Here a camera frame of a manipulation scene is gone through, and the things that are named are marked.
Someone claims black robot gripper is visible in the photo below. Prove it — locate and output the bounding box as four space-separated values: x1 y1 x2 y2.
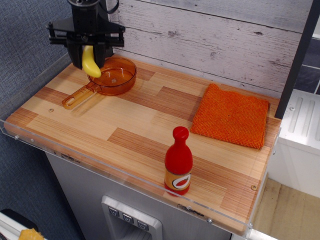
45 0 125 69

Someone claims yellow toy banana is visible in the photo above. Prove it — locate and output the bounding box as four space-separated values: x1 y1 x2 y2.
82 45 102 78

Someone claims red hot sauce bottle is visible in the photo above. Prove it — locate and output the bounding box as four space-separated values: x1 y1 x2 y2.
164 126 193 195

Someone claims orange transparent toy pan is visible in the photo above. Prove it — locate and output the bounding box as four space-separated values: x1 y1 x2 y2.
62 57 138 110

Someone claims silver toy fridge cabinet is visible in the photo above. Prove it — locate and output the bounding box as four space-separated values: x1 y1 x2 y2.
47 153 232 240

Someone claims orange folded cloth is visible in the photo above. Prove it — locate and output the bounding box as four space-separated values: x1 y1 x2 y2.
190 83 269 149

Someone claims yellow sponge object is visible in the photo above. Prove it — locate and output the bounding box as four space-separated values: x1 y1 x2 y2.
18 228 45 240

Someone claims white toy sink unit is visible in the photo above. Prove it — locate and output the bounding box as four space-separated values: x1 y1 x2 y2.
267 89 320 197

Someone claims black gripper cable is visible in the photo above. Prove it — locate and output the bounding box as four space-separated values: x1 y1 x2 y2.
106 0 120 14

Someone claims dark vertical post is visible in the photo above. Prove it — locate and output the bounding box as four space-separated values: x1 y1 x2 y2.
274 0 320 120

